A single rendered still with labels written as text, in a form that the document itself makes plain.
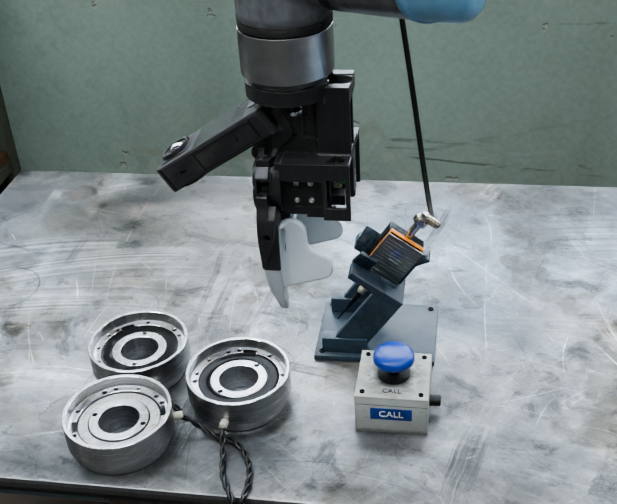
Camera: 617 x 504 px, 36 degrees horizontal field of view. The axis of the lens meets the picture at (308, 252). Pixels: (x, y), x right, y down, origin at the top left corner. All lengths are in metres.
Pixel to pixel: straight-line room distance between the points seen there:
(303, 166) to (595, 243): 0.56
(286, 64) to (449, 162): 1.92
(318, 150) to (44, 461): 0.42
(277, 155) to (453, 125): 1.81
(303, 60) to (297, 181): 0.10
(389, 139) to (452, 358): 1.62
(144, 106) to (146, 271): 1.54
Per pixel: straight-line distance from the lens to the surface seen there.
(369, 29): 2.50
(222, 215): 1.31
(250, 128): 0.77
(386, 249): 0.99
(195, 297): 1.15
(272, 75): 0.74
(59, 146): 2.87
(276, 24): 0.73
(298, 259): 0.82
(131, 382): 0.99
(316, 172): 0.77
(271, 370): 0.99
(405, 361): 0.92
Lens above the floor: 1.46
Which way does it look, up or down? 33 degrees down
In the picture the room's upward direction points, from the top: 4 degrees counter-clockwise
